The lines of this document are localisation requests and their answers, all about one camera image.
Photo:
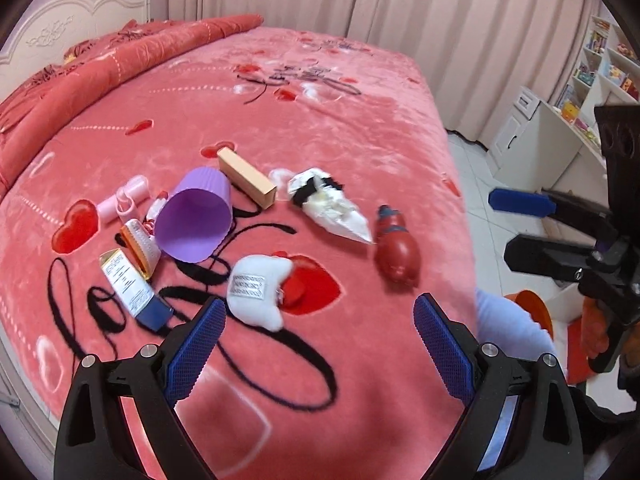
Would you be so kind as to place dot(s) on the purple ribbed cup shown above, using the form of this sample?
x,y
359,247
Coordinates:
x,y
192,220

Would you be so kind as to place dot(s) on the white bed headboard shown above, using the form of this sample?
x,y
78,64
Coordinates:
x,y
65,20

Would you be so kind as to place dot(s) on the red folded quilt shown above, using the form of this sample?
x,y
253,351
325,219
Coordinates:
x,y
100,70

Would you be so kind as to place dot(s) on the pink printed blanket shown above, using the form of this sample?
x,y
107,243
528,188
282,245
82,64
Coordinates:
x,y
350,125

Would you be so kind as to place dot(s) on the white red orange mesh bag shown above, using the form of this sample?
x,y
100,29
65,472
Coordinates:
x,y
140,245

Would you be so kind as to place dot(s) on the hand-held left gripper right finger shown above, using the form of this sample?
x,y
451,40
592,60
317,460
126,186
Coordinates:
x,y
445,345

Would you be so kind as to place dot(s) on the light blue clothing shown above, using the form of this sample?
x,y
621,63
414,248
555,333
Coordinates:
x,y
505,325

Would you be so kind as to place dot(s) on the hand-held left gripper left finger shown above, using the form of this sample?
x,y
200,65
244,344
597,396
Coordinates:
x,y
200,345

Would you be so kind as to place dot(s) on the white desk with shelves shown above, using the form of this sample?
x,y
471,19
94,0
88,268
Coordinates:
x,y
600,70

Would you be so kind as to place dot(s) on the wooden block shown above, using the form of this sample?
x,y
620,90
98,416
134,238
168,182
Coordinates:
x,y
245,175

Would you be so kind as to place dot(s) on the crumpled white paper black band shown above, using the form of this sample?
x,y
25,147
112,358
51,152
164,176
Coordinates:
x,y
330,210

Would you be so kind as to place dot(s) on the white drawer cabinet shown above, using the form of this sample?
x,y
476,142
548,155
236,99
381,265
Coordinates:
x,y
515,130

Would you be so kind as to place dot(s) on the pink curtain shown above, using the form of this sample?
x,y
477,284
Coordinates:
x,y
400,5

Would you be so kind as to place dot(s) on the white plush tooth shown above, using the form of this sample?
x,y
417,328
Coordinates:
x,y
255,290

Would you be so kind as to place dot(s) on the white tube with blue cap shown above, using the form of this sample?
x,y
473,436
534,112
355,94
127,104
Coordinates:
x,y
125,280

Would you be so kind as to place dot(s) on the person's right hand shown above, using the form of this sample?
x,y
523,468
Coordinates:
x,y
595,332

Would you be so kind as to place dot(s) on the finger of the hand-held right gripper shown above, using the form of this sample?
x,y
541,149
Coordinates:
x,y
545,256
520,201

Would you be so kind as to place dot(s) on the pink plastic clip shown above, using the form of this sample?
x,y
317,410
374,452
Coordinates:
x,y
132,190

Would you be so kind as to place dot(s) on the orange plastic bin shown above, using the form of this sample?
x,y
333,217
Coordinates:
x,y
535,310

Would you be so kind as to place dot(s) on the red plastic bottle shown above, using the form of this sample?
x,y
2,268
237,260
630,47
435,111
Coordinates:
x,y
397,255

